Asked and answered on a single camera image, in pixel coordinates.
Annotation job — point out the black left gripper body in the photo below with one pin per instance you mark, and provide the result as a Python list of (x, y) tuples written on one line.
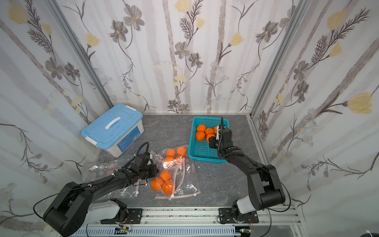
[(152, 171)]

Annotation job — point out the blue lid storage box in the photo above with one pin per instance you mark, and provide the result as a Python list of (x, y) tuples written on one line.
[(116, 130)]

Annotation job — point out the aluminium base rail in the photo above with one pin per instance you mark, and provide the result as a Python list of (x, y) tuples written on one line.
[(207, 221)]

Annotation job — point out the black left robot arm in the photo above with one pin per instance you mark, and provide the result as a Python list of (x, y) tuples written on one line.
[(75, 205)]

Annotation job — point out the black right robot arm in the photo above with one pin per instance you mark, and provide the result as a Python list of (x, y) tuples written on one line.
[(265, 189)]

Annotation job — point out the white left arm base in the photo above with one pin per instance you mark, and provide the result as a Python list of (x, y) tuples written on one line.
[(111, 212)]

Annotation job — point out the teal plastic basket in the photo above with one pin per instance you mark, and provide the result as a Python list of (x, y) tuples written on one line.
[(200, 150)]

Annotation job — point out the orange from bag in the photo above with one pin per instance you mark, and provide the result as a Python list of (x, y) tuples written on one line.
[(209, 136)]

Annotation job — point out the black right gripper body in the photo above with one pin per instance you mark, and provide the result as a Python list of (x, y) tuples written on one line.
[(222, 135)]

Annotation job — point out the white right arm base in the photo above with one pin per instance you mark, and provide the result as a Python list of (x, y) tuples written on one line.
[(241, 212)]

